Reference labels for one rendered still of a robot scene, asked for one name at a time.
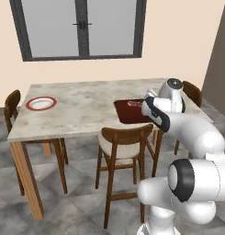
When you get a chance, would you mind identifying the dark red tray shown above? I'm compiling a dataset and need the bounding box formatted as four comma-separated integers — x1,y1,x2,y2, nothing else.
113,98,155,125

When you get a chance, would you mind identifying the dark wooden chair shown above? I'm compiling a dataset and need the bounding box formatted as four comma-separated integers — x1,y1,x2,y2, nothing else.
3,89,70,197
95,123,155,230
145,128,164,179
174,80,204,156

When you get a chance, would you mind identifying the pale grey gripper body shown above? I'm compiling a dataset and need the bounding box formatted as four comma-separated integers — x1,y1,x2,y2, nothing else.
144,88,161,99

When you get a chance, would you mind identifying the marble top wooden table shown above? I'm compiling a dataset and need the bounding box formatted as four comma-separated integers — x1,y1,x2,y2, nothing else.
6,77,215,221

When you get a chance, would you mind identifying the red rimmed white plate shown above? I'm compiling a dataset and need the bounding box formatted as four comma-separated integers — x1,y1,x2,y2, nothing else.
25,95,59,112

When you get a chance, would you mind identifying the grey framed window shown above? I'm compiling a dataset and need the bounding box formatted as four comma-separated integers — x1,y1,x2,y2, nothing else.
8,0,148,62

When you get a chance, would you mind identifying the red raw steak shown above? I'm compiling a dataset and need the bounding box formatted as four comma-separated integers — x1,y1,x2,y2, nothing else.
127,100,146,109

